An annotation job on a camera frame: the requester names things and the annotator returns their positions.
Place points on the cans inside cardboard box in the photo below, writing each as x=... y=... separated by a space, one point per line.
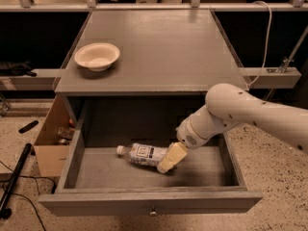
x=65 y=133

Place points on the white paper bowl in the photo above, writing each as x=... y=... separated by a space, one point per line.
x=97 y=56

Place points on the brown cardboard box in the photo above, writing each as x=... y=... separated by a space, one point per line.
x=51 y=156

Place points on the clear plastic water bottle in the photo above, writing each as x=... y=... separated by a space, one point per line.
x=142 y=154

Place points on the grey wooden cabinet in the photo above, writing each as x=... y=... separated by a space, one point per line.
x=168 y=59

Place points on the small black floor object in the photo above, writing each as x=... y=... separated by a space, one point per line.
x=28 y=127

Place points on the black pole on floor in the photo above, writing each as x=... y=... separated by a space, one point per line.
x=6 y=212

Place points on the metal drawer knob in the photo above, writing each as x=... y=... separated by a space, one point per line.
x=153 y=213

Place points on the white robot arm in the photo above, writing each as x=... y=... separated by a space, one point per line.
x=227 y=106

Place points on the black bag on ledge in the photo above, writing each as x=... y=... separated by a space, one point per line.
x=16 y=69

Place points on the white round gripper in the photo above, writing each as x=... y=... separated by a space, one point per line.
x=189 y=137

